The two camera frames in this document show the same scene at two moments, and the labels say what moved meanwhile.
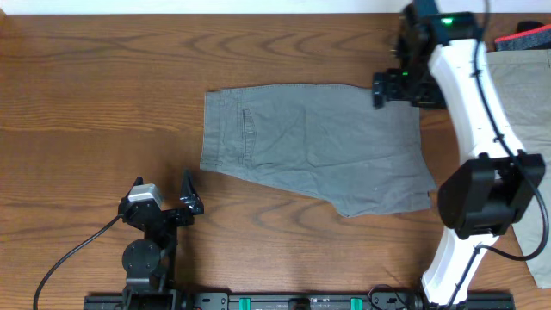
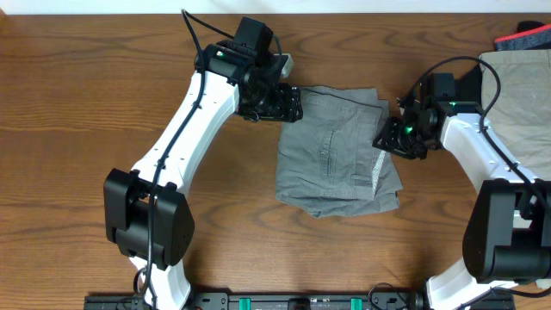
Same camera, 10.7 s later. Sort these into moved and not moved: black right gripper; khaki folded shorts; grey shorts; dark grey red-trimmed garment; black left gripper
Moved: grey shorts; black left gripper; black right gripper
Not moved: khaki folded shorts; dark grey red-trimmed garment
